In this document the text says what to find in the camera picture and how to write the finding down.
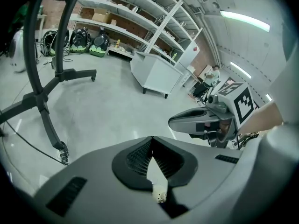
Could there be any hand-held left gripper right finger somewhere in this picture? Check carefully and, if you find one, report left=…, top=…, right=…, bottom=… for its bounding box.
left=152, top=136, right=245, bottom=212

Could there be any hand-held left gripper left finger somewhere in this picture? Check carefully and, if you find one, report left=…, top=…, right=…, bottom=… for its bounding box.
left=34, top=136, right=175, bottom=224

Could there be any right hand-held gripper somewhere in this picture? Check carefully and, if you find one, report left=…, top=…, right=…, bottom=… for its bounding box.
left=168, top=82, right=260, bottom=149

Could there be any person's right forearm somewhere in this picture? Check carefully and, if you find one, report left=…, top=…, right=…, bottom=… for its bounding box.
left=238, top=100, right=285, bottom=135

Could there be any white rolling cabinet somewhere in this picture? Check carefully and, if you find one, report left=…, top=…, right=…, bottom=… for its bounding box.
left=130, top=51, right=185, bottom=99

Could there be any person's left white shoe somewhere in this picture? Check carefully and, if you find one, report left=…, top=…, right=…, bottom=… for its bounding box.
left=151, top=184, right=168, bottom=204

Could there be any white refrigerator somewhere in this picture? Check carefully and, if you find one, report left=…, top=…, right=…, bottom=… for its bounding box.
left=178, top=41, right=201, bottom=69

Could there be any black wheeled TV stand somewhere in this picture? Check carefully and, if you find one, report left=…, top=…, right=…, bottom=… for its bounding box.
left=0, top=0, right=98, bottom=164

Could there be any black and green backpack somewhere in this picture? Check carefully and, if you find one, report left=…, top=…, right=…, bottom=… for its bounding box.
left=69, top=28, right=91, bottom=54
left=88, top=34, right=110, bottom=58
left=39, top=30, right=70, bottom=57

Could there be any brown cardboard box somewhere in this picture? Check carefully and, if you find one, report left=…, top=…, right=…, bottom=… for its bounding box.
left=92, top=7, right=112, bottom=24

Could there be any white metal shelving unit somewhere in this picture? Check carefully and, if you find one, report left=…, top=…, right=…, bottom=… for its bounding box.
left=70, top=0, right=204, bottom=66

